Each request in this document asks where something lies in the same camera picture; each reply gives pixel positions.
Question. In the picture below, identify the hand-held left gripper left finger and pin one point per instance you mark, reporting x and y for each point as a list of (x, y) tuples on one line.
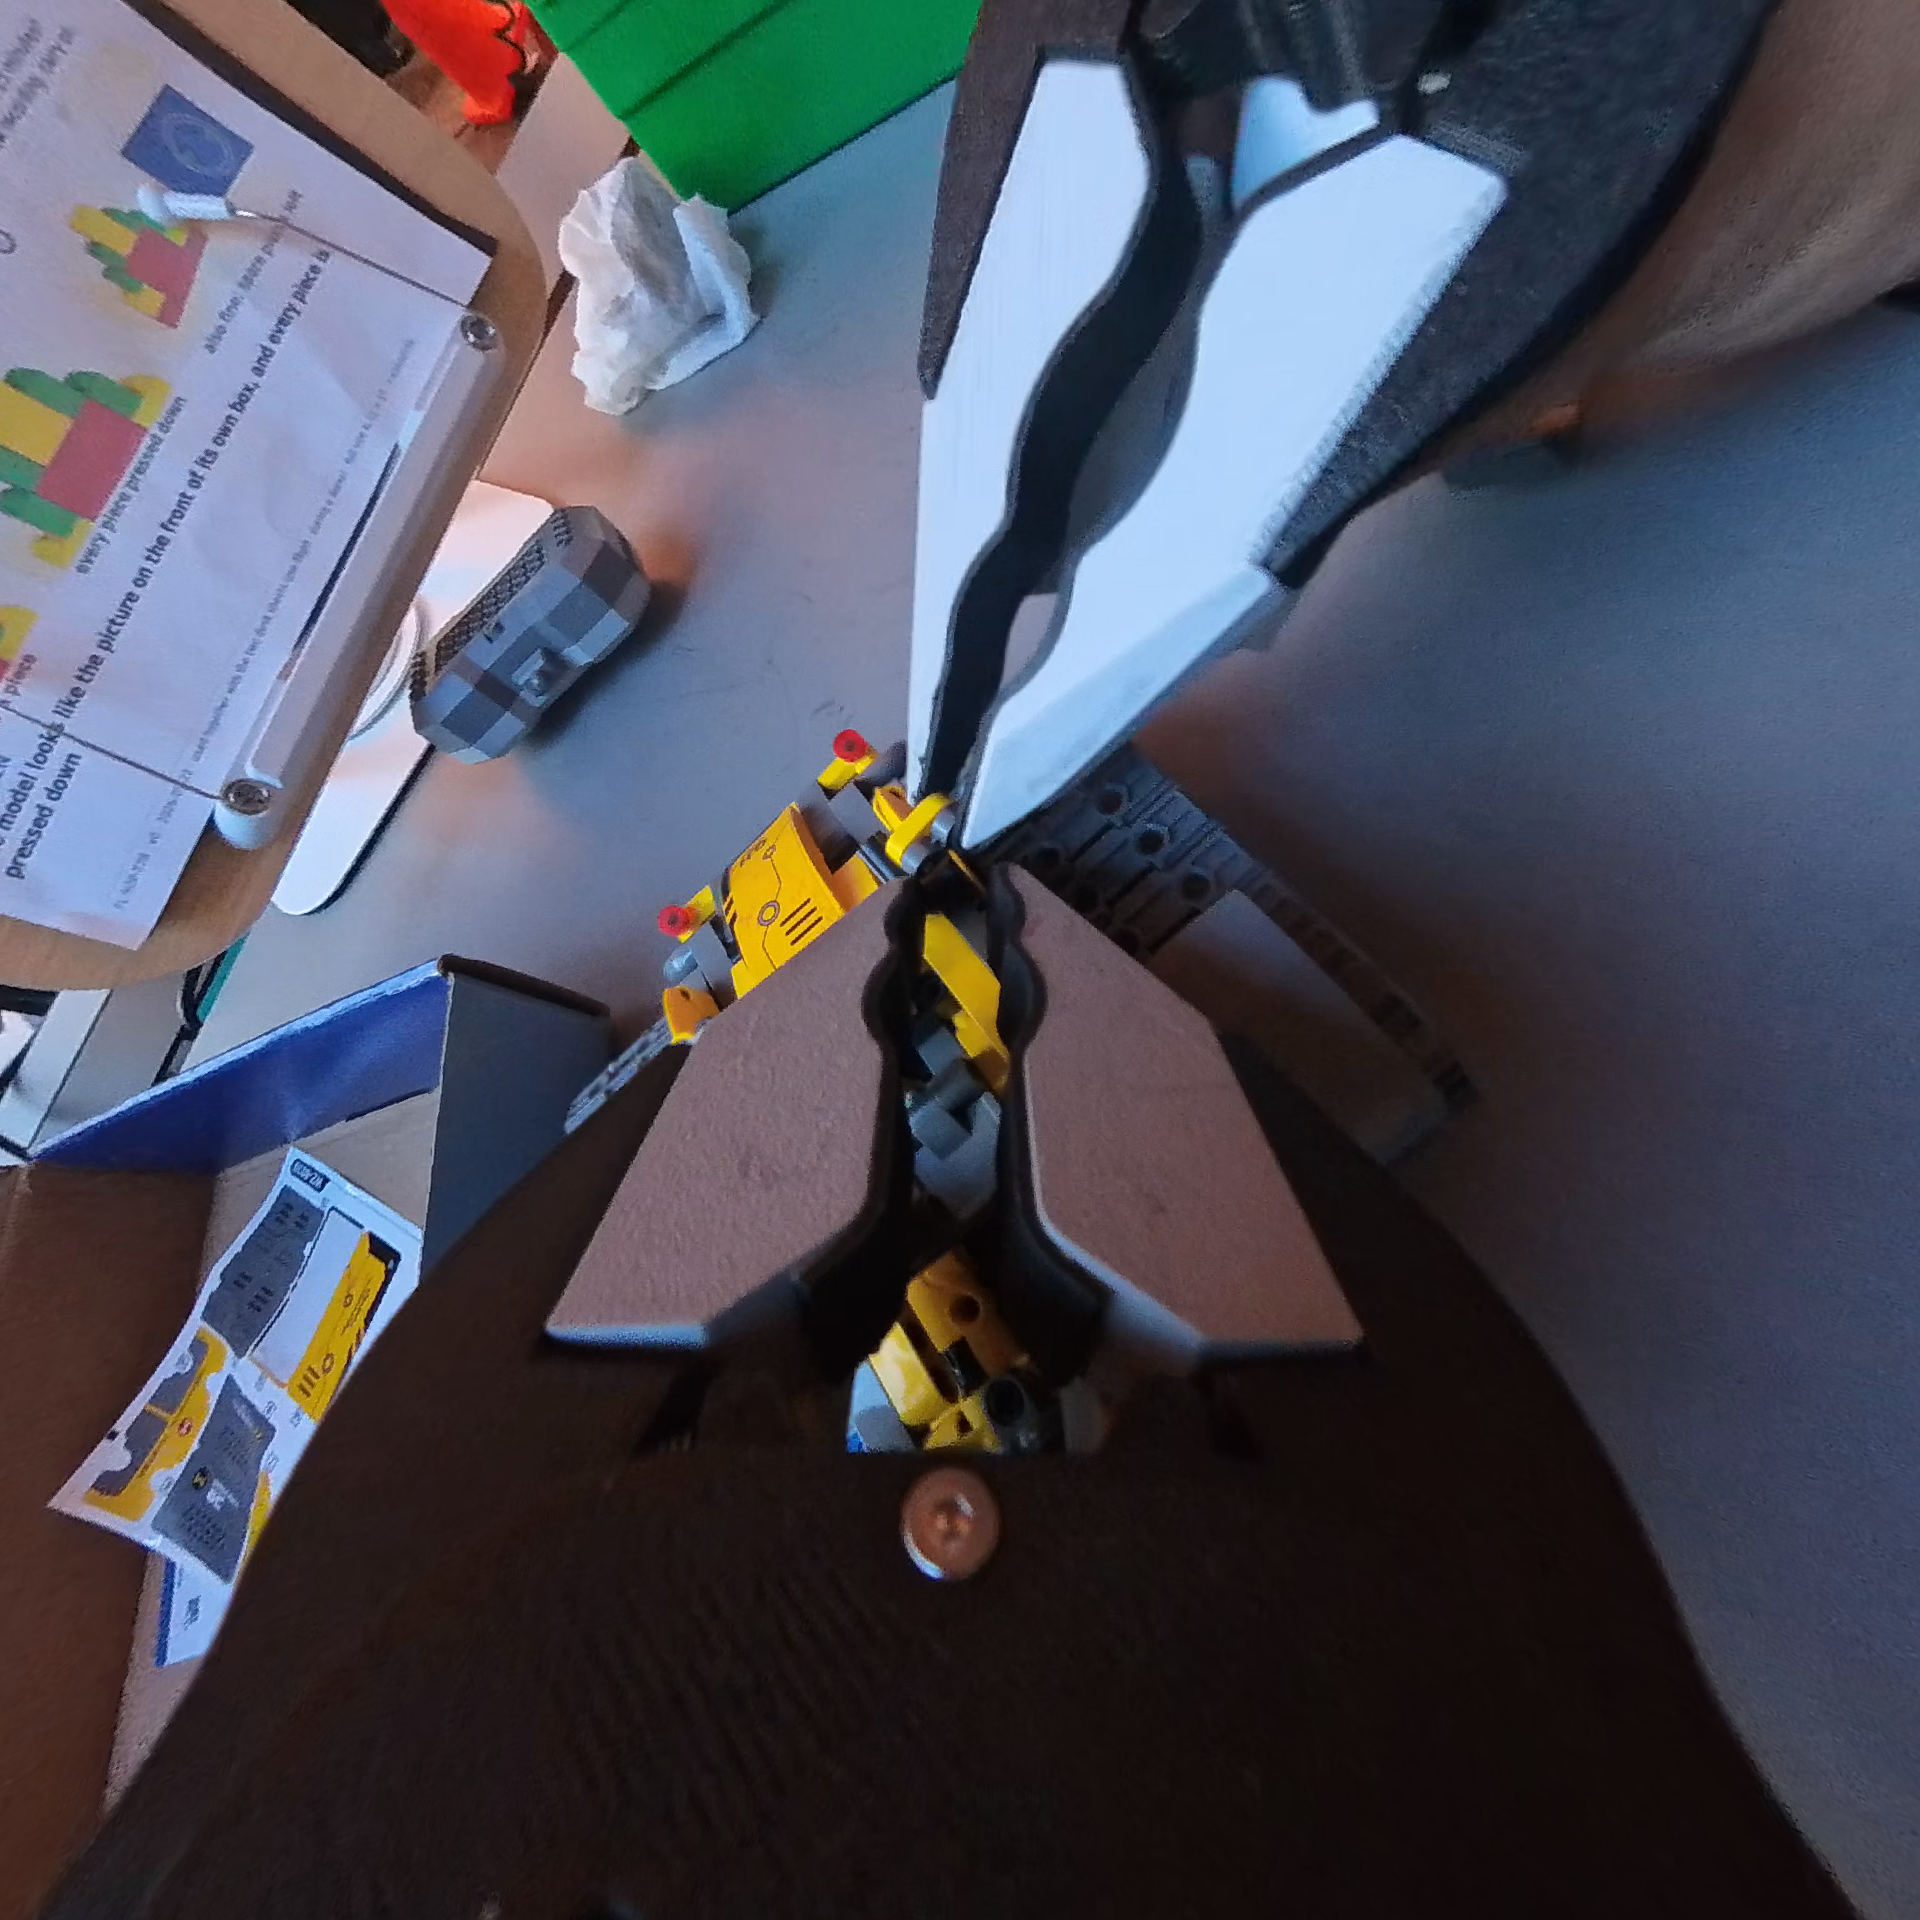
[(735, 1201)]

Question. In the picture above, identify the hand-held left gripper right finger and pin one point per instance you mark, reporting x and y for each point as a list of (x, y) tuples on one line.
[(1187, 1201)]

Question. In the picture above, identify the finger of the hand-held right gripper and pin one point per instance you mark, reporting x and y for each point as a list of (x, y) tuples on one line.
[(1037, 329), (1290, 360)]

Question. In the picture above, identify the yellow grey toy bulldozer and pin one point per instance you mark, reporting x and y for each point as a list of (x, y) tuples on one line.
[(789, 894)]

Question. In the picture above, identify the green plastic bin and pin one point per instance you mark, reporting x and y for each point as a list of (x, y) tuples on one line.
[(751, 76)]

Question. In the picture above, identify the person's right forearm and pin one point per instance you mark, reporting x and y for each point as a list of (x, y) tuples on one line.
[(1800, 179)]

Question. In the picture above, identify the grey desk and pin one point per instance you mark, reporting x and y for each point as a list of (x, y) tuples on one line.
[(1621, 902)]

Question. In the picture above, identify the navy box base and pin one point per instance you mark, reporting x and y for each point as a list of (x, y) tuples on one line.
[(527, 1052)]

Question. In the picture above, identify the crumpled white tissue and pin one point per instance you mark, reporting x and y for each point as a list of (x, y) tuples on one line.
[(646, 284)]

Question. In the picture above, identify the printed booklet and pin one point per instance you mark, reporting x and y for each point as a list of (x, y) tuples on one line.
[(271, 1320)]

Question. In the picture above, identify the black toy part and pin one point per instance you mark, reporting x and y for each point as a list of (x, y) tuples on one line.
[(535, 637)]

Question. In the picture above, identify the orange cone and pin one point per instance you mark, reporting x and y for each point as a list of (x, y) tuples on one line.
[(468, 46)]

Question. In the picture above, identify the instruction sheet board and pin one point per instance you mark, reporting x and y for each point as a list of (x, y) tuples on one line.
[(180, 451)]

